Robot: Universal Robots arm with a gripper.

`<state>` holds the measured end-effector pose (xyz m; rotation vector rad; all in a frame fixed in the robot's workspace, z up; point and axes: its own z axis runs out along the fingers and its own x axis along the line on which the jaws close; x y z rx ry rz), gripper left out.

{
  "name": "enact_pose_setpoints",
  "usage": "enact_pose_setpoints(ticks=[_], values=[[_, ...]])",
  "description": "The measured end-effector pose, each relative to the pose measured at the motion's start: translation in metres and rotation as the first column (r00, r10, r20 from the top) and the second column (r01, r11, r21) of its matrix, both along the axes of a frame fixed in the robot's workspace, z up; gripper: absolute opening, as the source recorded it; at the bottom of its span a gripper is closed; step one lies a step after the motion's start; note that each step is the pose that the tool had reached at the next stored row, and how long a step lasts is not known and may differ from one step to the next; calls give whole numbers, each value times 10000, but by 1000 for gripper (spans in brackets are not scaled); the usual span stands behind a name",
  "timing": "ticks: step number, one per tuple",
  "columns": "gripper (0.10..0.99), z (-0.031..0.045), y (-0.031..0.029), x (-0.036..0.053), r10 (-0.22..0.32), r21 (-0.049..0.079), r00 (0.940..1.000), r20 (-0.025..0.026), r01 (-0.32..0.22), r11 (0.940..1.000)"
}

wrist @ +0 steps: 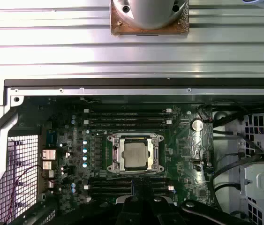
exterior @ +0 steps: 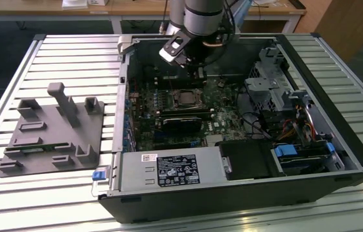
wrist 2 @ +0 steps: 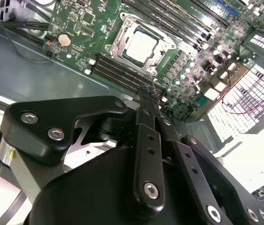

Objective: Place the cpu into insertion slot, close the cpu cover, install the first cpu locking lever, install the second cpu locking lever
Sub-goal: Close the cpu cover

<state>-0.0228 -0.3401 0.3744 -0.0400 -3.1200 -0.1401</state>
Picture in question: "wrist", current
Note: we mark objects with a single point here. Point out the metal socket cover frame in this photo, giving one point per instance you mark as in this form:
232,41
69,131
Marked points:
152,154

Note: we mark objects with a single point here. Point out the black open PC case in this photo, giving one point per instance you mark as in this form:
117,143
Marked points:
122,83

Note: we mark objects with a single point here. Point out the black RAM slot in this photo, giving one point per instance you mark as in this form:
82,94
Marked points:
108,186
127,122
127,113

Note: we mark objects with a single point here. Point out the metal drive cage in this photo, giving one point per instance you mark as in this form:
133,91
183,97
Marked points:
263,178

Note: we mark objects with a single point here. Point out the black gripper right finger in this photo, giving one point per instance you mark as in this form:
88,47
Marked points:
155,215

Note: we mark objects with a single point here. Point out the green motherboard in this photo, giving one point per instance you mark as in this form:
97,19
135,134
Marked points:
181,152

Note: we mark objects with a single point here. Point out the CPU socket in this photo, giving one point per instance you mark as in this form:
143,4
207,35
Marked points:
112,167

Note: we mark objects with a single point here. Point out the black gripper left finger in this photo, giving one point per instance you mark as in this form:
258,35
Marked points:
131,213

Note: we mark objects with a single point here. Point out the silver coin battery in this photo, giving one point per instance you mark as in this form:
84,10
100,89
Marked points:
197,125

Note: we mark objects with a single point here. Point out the silver port connector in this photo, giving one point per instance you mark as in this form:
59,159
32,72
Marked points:
49,154
47,165

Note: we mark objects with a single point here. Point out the silver square CPU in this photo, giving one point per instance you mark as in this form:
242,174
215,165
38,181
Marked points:
135,154

